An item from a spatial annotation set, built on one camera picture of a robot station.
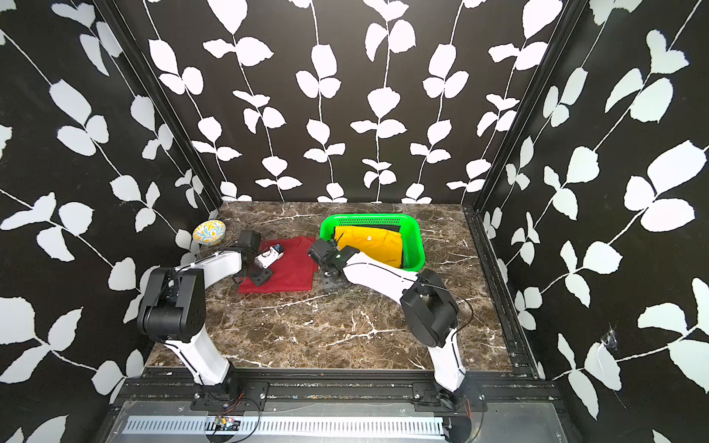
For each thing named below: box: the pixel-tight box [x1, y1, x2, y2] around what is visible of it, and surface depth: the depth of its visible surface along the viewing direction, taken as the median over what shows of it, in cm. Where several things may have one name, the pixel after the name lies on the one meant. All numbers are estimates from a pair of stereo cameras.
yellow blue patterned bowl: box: [192, 219, 227, 246], surface depth 110 cm
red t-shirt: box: [238, 236, 319, 295], surface depth 97 cm
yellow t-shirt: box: [335, 226, 403, 268], surface depth 106 cm
